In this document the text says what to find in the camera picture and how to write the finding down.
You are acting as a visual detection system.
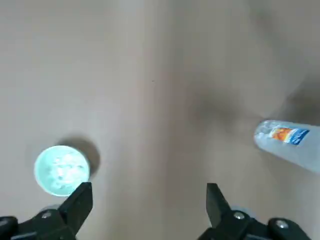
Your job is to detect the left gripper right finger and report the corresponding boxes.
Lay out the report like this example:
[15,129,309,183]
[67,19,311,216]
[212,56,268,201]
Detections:
[199,182,313,240]

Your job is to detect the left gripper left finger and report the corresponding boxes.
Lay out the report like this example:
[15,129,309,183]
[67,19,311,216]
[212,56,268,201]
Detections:
[0,181,94,240]

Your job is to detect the transparent plastic bottle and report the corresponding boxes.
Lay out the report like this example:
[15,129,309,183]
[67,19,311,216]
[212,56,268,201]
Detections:
[253,119,320,175]

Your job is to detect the clear ice cubes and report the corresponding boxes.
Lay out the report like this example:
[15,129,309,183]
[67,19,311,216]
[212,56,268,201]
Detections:
[46,154,84,189]

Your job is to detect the small pale green bowl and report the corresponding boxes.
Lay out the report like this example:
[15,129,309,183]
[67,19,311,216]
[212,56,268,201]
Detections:
[33,145,91,197]

